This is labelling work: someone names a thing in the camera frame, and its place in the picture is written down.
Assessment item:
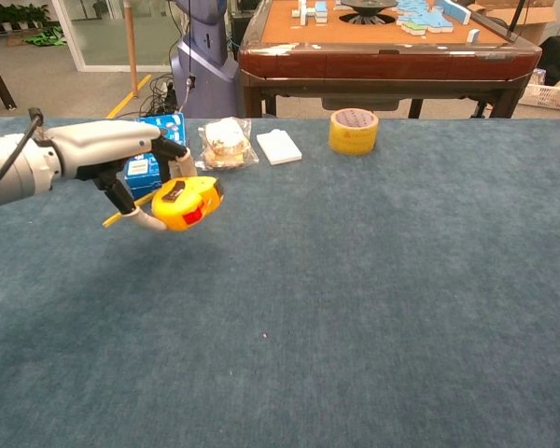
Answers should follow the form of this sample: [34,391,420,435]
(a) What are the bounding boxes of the blue cookie box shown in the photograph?
[123,112,187,201]

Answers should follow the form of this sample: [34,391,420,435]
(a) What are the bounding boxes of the green potted plants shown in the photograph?
[0,3,52,37]

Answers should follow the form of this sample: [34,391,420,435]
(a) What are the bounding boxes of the brown mahjong table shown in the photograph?
[236,0,542,119]

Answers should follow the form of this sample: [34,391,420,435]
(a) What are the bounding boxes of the yellow tape measure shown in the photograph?
[102,175,225,233]

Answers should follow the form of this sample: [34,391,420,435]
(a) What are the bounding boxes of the pile of white-blue mahjong tiles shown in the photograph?
[395,0,472,36]

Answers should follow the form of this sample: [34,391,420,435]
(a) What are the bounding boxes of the blue table mat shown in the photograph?
[0,116,560,448]

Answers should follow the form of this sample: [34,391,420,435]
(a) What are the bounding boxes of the black mahjong table centre disc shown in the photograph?
[339,0,399,25]

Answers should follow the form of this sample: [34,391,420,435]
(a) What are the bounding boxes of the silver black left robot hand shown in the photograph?
[46,119,198,232]

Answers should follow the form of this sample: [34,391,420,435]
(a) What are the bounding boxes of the flat white box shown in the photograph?
[256,130,303,166]

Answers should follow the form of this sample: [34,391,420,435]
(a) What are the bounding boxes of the bread in clear plastic bag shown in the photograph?
[196,117,260,172]

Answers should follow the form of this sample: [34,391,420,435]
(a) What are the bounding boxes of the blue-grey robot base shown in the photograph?
[170,0,240,119]

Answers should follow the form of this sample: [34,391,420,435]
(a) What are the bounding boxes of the stack of white-blue mahjong tiles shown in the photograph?
[292,0,330,26]

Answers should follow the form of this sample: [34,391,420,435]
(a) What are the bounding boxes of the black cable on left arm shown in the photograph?
[0,107,45,198]

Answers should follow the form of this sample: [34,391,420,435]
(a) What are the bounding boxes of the wooden pole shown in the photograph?
[122,0,140,97]

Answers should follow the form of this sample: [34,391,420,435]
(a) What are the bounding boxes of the white plastic basket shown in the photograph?
[520,81,560,113]

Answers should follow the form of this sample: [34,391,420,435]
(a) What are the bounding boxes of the yellow packing tape roll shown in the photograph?
[328,107,380,156]

